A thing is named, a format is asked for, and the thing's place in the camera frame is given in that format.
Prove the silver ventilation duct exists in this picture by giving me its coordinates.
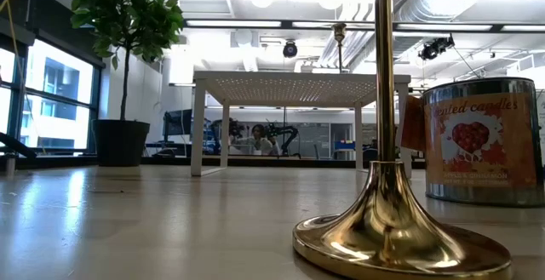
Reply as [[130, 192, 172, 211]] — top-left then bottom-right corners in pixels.
[[318, 0, 473, 71]]

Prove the person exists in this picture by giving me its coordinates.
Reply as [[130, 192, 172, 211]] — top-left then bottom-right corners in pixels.
[[242, 123, 282, 157]]

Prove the green plant in black pot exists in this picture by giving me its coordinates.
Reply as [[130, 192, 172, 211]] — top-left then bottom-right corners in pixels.
[[70, 0, 185, 169]]

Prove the gold brass candlestick holder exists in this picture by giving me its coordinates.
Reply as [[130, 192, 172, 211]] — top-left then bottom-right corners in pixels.
[[292, 0, 513, 280], [331, 22, 348, 73]]

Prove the black background monitor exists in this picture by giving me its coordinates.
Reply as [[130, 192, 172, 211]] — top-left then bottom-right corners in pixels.
[[163, 108, 193, 139]]

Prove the white perforated metal shelf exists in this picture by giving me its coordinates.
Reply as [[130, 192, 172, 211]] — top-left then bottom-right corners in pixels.
[[190, 70, 413, 180]]

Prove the silver scented candle tin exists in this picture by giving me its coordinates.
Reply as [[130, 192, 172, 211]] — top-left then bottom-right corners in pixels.
[[399, 77, 545, 208]]

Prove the long ceiling light bar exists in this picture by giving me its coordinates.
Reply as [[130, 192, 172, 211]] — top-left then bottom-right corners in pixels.
[[183, 18, 545, 34]]

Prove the black ceiling camera rig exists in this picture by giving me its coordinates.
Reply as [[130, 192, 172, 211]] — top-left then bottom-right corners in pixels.
[[417, 34, 456, 62]]

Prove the black dome ceiling camera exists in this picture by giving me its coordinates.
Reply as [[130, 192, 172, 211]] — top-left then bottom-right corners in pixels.
[[282, 40, 300, 60]]

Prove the black aluminium table frame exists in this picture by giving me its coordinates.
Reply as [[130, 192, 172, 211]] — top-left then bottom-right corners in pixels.
[[0, 154, 427, 171]]

